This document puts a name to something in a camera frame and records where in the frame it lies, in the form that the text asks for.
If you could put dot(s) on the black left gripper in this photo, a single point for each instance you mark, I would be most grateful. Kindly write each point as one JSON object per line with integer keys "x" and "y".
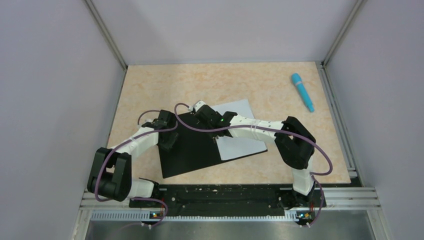
{"x": 168, "y": 139}

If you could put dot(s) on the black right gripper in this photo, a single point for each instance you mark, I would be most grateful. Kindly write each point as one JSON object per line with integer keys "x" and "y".
{"x": 205, "y": 122}

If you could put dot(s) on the white A4 file folder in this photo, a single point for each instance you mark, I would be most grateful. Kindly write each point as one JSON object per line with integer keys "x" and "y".
{"x": 195, "y": 150}

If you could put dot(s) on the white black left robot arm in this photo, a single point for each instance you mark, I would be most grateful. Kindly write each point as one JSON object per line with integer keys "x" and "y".
{"x": 110, "y": 177}

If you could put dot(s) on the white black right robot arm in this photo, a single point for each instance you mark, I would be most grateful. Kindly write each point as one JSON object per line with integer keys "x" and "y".
{"x": 293, "y": 141}

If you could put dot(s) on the blue marker pen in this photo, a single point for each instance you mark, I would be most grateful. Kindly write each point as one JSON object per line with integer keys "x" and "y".
{"x": 298, "y": 83}

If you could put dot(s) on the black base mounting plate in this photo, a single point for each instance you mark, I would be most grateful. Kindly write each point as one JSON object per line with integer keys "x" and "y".
{"x": 231, "y": 200}

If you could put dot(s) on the white slotted cable duct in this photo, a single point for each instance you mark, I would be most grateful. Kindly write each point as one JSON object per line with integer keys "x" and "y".
{"x": 148, "y": 216}

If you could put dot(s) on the left aluminium corner post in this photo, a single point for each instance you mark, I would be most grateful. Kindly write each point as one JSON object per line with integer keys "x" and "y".
{"x": 102, "y": 27}

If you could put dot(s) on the aluminium corner post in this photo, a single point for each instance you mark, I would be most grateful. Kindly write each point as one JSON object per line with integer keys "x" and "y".
{"x": 348, "y": 23}
{"x": 102, "y": 27}

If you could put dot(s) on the aluminium front rail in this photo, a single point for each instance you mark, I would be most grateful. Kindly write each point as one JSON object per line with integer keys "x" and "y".
{"x": 341, "y": 198}

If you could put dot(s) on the right aluminium corner post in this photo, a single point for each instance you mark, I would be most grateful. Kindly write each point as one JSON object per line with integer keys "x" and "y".
{"x": 348, "y": 23}

